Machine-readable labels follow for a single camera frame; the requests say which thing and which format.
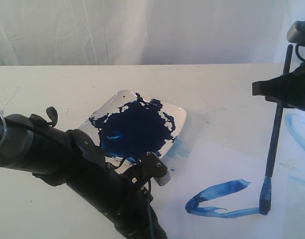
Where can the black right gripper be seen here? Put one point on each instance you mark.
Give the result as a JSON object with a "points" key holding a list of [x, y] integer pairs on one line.
{"points": [[282, 89]]}

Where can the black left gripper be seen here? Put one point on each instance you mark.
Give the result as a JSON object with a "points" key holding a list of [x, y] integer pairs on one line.
{"points": [[107, 192]]}

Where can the black paintbrush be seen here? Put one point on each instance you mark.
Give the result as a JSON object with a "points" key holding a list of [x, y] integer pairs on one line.
{"points": [[266, 191]]}

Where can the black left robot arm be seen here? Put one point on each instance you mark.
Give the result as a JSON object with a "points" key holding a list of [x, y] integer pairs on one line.
{"points": [[35, 145]]}

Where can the white square paint dish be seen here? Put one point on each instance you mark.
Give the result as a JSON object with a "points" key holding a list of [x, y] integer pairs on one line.
{"points": [[129, 124]]}

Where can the white paper sheet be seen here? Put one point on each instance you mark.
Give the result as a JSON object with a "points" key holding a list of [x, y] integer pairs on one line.
{"points": [[215, 195]]}

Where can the white zip tie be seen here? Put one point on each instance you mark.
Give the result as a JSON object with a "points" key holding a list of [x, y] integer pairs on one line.
{"points": [[3, 120]]}

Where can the white backdrop curtain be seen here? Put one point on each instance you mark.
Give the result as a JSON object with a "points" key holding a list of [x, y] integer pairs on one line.
{"points": [[133, 32]]}

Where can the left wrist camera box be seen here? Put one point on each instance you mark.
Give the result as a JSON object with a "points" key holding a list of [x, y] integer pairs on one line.
{"points": [[151, 167]]}

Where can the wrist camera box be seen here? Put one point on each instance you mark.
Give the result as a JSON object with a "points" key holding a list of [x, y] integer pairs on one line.
{"points": [[151, 167], [296, 33]]}

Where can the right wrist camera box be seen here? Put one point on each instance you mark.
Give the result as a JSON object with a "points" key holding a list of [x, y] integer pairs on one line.
{"points": [[296, 33]]}

